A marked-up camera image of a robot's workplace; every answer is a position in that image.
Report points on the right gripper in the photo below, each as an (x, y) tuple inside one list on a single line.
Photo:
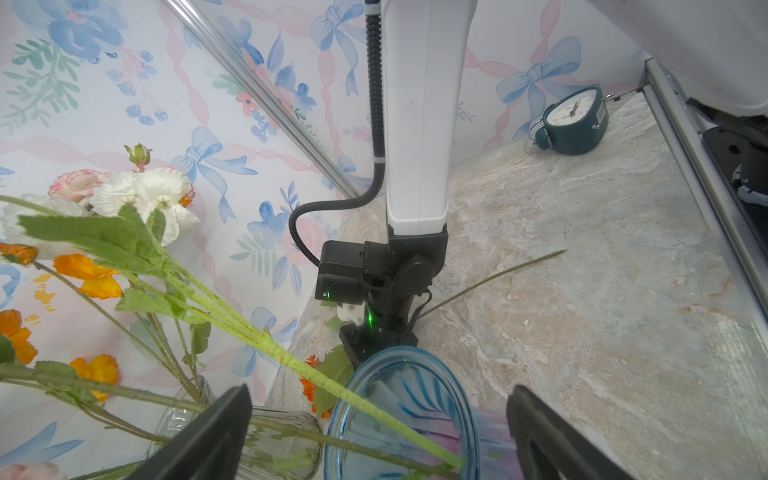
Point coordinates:
[(361, 342)]

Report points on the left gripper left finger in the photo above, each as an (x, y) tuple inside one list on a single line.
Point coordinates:
[(209, 447)]

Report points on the clear grey glass vase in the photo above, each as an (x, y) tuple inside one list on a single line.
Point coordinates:
[(267, 454)]

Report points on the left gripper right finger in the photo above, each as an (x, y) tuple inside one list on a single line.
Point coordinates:
[(548, 447)]

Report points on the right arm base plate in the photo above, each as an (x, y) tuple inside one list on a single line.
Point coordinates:
[(738, 146)]

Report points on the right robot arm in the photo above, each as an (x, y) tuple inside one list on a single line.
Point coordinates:
[(706, 83)]

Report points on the orange marigold flower stem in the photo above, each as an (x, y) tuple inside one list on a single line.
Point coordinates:
[(338, 367)]

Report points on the aluminium rail frame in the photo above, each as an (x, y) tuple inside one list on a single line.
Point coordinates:
[(683, 131)]

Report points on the blue purple glass vase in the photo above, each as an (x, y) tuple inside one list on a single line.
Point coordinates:
[(419, 390)]

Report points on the orange rose stem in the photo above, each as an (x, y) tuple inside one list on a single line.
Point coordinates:
[(112, 473)]

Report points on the white rosebud stem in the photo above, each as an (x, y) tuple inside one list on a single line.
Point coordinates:
[(62, 382)]

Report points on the pink carnation stem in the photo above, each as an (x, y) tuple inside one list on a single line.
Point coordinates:
[(32, 471)]

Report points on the white flower stem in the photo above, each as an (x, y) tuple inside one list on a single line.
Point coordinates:
[(123, 228)]

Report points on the right corner aluminium post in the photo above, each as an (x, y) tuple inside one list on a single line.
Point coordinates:
[(264, 95)]

